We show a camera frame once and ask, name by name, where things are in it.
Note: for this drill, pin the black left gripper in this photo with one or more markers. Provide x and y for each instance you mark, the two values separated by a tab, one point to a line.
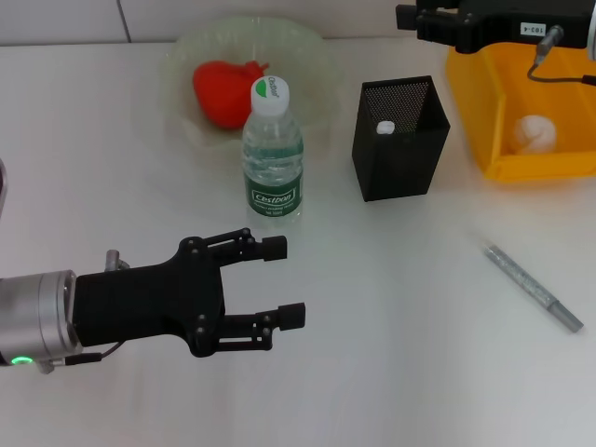
149	302

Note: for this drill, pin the orange knitted toy fruit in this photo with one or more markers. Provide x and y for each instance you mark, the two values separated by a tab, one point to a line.
223	93

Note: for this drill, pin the white paper ball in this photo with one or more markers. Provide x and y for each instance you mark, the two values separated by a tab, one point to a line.
535	135

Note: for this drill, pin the green utility knife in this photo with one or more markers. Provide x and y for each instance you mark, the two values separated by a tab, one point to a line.
385	128

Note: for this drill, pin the black mesh pen holder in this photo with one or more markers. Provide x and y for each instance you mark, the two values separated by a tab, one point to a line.
400	163

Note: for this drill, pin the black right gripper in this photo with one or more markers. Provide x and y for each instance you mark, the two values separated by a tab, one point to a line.
503	23

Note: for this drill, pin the pale green glass bowl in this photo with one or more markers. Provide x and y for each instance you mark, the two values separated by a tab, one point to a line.
298	56

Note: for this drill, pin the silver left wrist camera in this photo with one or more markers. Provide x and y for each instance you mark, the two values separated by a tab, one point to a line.
3	186

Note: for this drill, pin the silver glitter pen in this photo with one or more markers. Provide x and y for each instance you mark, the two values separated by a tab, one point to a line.
526	281

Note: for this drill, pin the yellow plastic bin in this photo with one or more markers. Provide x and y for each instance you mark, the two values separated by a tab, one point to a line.
535	167

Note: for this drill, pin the clear green-label water bottle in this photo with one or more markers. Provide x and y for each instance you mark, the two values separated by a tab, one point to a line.
274	195

